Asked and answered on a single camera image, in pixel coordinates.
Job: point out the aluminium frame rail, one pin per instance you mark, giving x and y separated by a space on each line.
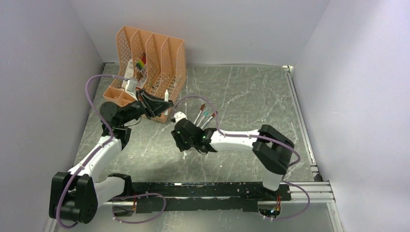
295 192

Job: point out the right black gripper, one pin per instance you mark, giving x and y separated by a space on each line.
177 137

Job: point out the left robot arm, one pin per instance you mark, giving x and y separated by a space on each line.
75 194

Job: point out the coloured markers in organizer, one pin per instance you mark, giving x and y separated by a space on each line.
141 63

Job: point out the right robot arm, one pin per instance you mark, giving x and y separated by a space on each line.
273 149

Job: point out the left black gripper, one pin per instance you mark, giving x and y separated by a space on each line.
155 105

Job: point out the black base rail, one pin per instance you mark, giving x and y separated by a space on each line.
148 197

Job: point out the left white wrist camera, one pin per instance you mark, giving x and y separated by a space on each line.
130 87

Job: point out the orange plastic file organizer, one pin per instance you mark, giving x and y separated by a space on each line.
165 72

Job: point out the white marker pen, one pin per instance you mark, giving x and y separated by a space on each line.
202 118
209 119
199 114

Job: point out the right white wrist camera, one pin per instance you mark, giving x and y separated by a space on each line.
178 116

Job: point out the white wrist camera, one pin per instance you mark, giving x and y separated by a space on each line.
130 87
178 116

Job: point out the white paper booklet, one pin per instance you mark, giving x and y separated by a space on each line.
128 73

